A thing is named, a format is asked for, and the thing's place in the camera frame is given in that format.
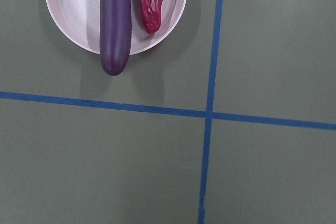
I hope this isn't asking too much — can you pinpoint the purple eggplant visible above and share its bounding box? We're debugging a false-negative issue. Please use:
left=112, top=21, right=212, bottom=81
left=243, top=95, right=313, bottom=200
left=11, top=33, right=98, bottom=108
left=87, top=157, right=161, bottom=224
left=99, top=0, right=132, bottom=76

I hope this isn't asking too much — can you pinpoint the pink plate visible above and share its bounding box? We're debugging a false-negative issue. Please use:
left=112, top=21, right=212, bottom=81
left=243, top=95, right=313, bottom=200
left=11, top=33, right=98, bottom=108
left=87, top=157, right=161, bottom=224
left=46, top=0, right=187, bottom=55

